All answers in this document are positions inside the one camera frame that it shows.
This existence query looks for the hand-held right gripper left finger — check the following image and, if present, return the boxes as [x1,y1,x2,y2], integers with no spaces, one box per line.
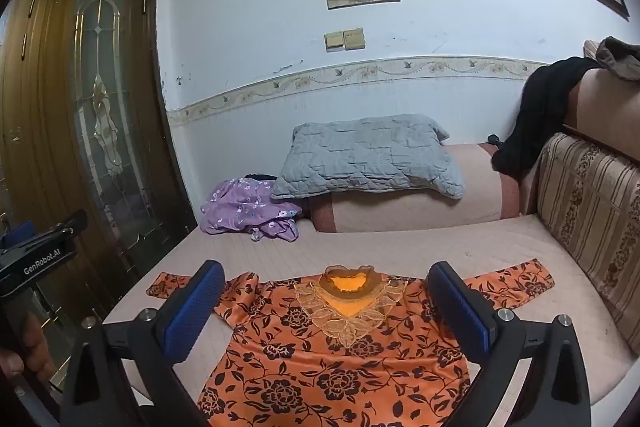
[60,259,226,427]

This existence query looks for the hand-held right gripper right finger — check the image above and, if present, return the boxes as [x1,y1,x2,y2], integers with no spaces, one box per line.
[426,261,593,427]

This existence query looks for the orange black floral blouse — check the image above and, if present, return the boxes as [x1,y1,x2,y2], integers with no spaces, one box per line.
[146,258,556,427]

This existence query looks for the person's left hand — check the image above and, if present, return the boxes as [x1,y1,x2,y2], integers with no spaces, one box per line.
[0,309,56,390]

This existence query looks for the purple floral garment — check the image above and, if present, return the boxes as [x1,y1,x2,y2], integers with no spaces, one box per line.
[200,177,303,242]

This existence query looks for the wooden door with glass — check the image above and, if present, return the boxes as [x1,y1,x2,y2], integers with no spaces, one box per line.
[0,0,198,408]

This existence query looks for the striped sofa back cushion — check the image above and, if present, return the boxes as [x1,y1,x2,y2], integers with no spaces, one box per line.
[535,132,640,343]

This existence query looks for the grey quilted pillow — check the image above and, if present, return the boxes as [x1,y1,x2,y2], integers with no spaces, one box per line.
[270,114,467,200]

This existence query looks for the black garment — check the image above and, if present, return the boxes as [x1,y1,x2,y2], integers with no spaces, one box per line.
[491,57,603,180]

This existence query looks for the grey-brown garment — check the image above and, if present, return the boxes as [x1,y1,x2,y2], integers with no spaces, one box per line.
[582,36,640,82]

